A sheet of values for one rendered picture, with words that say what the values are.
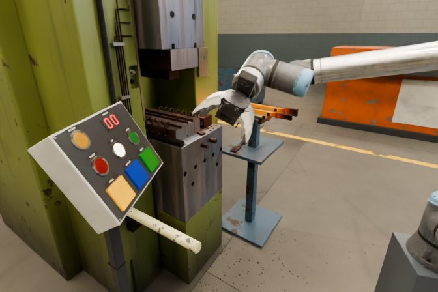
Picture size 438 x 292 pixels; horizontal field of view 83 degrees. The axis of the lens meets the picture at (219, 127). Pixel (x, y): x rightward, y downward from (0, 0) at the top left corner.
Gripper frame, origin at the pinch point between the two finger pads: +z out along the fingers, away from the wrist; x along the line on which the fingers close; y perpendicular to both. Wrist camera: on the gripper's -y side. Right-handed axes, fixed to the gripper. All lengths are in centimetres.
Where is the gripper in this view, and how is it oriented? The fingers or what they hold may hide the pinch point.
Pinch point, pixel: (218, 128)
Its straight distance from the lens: 60.1
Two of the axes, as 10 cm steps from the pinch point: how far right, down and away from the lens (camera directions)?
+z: -4.1, 6.6, -6.3
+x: -8.8, -4.7, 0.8
